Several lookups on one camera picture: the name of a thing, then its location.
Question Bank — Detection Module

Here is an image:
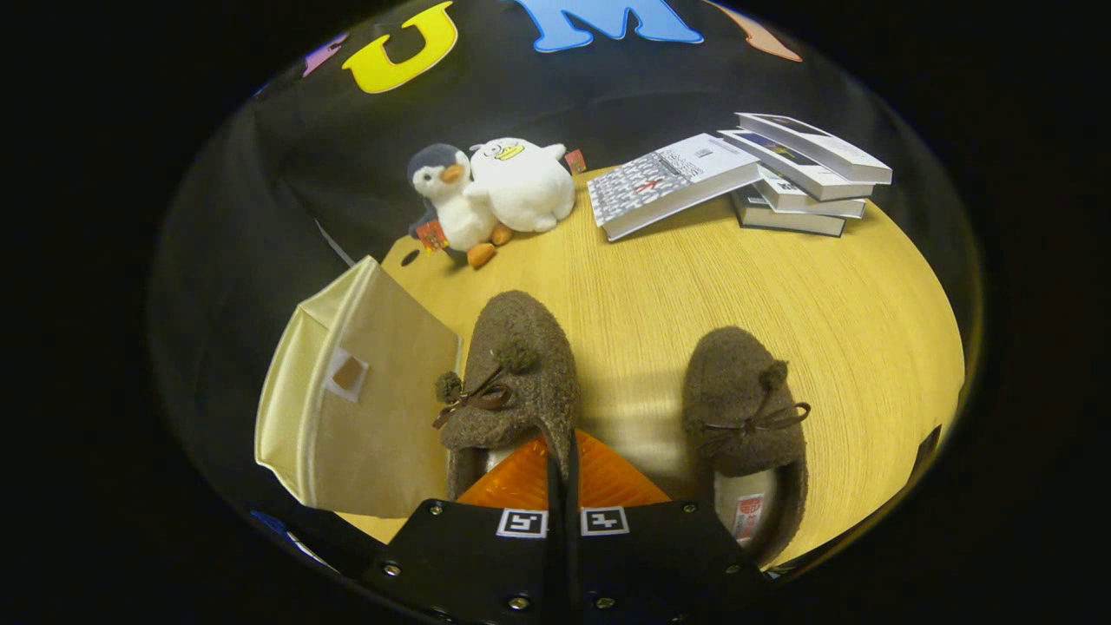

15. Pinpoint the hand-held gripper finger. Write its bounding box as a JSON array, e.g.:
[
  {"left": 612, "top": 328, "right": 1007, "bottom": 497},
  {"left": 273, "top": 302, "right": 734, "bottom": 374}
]
[
  {"left": 567, "top": 431, "right": 771, "bottom": 625},
  {"left": 358, "top": 434, "right": 568, "bottom": 625}
]

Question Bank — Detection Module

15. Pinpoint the brown fuzzy shoe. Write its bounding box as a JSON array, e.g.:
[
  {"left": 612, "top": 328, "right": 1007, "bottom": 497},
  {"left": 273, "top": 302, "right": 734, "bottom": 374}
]
[
  {"left": 680, "top": 326, "right": 813, "bottom": 570},
  {"left": 432, "top": 290, "right": 580, "bottom": 503}
]

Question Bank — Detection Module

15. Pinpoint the beige fabric storage box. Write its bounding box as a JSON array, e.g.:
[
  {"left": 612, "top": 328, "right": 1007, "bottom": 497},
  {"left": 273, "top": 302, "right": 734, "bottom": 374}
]
[{"left": 254, "top": 255, "right": 463, "bottom": 519}]

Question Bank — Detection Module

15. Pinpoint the grey white penguin plush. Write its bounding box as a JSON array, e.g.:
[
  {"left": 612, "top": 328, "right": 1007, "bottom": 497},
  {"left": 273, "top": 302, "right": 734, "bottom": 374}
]
[{"left": 406, "top": 143, "right": 515, "bottom": 269}]

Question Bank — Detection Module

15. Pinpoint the white duck plush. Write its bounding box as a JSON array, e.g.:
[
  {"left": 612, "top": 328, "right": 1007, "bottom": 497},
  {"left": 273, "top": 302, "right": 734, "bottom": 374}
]
[{"left": 467, "top": 137, "right": 588, "bottom": 234}]

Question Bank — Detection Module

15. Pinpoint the patterned cover book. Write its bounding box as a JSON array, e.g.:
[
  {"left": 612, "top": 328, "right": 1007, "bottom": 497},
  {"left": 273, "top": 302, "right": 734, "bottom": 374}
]
[{"left": 587, "top": 133, "right": 764, "bottom": 243}]

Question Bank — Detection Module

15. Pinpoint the dark grey book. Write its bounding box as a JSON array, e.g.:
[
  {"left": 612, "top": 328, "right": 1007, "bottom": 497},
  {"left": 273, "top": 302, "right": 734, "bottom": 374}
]
[{"left": 731, "top": 186, "right": 848, "bottom": 238}]

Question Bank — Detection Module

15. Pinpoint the thin white book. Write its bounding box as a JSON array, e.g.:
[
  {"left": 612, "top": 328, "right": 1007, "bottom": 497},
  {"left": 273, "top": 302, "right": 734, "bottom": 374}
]
[{"left": 758, "top": 168, "right": 869, "bottom": 220}]

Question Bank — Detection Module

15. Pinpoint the white book blue picture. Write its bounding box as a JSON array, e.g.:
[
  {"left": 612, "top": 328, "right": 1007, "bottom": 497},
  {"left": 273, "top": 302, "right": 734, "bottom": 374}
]
[{"left": 718, "top": 128, "right": 876, "bottom": 203}]

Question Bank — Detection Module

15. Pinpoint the white book dark picture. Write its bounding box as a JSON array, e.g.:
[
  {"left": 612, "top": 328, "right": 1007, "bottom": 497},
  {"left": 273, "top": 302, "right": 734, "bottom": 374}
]
[{"left": 735, "top": 112, "right": 894, "bottom": 186}]

